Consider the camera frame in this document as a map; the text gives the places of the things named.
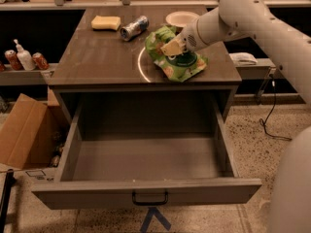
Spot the grey right shelf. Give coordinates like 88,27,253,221
235,58,276,80

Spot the green rice chip bag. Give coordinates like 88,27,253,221
145,26,208,83

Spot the red can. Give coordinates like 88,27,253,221
32,52,50,70
5,50,22,71

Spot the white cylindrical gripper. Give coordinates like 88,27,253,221
160,7,247,57

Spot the black drawer handle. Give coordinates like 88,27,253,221
131,192,168,207

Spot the blue and silver can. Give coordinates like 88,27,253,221
120,16,149,41

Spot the grey left shelf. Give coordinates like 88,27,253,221
0,63,58,86

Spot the red can right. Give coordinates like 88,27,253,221
32,52,50,70

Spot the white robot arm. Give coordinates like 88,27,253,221
161,0,311,233

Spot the open grey top drawer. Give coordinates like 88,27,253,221
32,91,261,209

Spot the grey shelf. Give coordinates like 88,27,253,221
235,58,276,80
0,63,58,86

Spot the grey cabinet counter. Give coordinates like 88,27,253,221
49,5,241,119

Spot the black stand leg left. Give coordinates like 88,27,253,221
0,169,16,233

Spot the red can left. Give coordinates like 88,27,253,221
5,50,22,71

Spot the folded white cloth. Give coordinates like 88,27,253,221
229,52,258,66

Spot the black floor cable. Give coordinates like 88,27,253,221
259,75,293,142

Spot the white paper bowl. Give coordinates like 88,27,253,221
166,11,198,28

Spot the yellow sponge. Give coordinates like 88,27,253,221
91,16,121,31

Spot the white pump bottle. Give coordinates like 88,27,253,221
14,39,36,71

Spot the brown cardboard box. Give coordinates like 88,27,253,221
0,93,68,169

